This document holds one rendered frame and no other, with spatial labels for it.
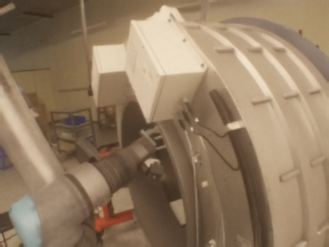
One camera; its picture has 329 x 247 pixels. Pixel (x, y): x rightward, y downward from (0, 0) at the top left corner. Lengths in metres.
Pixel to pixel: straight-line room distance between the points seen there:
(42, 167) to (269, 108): 0.52
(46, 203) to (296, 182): 0.51
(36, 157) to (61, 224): 0.16
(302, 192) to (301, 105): 0.23
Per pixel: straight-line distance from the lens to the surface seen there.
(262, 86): 0.59
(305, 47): 0.90
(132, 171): 0.46
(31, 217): 0.39
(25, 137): 0.49
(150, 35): 0.64
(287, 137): 0.57
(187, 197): 0.71
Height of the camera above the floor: 1.66
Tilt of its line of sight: 13 degrees down
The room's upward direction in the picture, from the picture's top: 5 degrees counter-clockwise
